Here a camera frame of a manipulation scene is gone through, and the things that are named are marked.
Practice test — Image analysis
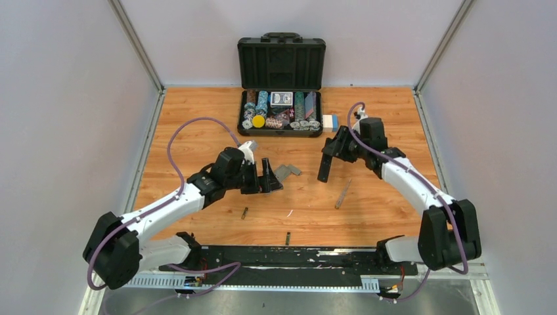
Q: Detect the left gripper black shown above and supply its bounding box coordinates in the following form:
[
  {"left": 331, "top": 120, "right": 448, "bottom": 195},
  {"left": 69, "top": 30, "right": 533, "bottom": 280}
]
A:
[{"left": 225, "top": 158, "right": 284, "bottom": 195}]

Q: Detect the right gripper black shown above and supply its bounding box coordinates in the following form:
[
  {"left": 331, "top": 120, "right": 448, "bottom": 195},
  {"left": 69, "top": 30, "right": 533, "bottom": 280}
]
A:
[{"left": 323, "top": 125, "right": 369, "bottom": 163}]

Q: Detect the grey remote control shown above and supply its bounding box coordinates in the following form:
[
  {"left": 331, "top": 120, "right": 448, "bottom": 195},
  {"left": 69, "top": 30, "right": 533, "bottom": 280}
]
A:
[{"left": 274, "top": 165, "right": 292, "bottom": 183}]

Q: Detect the grey battery cover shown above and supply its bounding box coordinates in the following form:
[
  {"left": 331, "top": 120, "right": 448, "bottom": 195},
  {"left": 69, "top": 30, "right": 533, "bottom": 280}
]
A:
[{"left": 287, "top": 165, "right": 301, "bottom": 176}]

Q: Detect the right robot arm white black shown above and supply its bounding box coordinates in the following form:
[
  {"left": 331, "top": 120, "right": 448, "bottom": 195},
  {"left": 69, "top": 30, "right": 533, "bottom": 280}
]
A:
[{"left": 317, "top": 117, "right": 482, "bottom": 274}]

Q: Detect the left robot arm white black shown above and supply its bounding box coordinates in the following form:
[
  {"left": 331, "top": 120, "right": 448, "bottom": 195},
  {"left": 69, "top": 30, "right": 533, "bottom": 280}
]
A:
[{"left": 83, "top": 146, "right": 283, "bottom": 290}]

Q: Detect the white blue card box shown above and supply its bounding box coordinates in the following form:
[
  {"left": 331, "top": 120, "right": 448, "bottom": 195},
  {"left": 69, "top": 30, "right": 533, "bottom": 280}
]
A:
[{"left": 321, "top": 114, "right": 339, "bottom": 133}]

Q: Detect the yellow poker chip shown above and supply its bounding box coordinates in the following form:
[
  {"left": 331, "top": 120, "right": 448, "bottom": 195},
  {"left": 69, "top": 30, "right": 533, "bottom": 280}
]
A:
[{"left": 252, "top": 115, "right": 266, "bottom": 128}]

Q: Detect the teal poker chip stack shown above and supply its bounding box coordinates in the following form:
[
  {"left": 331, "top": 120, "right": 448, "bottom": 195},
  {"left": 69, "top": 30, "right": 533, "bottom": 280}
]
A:
[{"left": 256, "top": 91, "right": 269, "bottom": 116}]

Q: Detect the green poker chip stack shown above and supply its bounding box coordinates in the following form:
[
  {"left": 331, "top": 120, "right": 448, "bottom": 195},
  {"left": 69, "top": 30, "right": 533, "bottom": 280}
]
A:
[{"left": 294, "top": 91, "right": 305, "bottom": 122}]

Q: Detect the blue playing card deck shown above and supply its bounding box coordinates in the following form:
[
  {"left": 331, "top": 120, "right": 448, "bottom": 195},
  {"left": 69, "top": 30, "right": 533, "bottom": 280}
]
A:
[{"left": 269, "top": 92, "right": 294, "bottom": 107}]

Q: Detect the black poker chip case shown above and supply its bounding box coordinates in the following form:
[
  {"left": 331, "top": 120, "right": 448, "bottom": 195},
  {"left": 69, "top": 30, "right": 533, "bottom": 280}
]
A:
[{"left": 236, "top": 32, "right": 326, "bottom": 138}]

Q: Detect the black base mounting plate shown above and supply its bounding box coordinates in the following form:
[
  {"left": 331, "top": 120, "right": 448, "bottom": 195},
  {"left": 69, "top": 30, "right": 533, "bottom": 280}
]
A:
[{"left": 178, "top": 245, "right": 418, "bottom": 287}]

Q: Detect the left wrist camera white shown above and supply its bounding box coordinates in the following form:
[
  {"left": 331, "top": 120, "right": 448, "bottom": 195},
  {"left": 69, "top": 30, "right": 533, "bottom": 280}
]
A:
[{"left": 238, "top": 140, "right": 257, "bottom": 164}]

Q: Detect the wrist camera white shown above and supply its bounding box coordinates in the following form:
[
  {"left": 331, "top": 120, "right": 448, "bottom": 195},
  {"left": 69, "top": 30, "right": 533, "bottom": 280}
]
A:
[
  {"left": 238, "top": 140, "right": 257, "bottom": 164},
  {"left": 352, "top": 108, "right": 368, "bottom": 133}
]

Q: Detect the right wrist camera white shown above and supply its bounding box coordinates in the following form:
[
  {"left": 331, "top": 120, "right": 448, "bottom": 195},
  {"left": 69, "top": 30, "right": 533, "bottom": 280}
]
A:
[{"left": 352, "top": 108, "right": 368, "bottom": 133}]

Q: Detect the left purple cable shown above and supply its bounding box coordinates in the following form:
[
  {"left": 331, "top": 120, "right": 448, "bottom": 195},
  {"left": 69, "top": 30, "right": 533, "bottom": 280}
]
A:
[{"left": 86, "top": 117, "right": 242, "bottom": 291}]

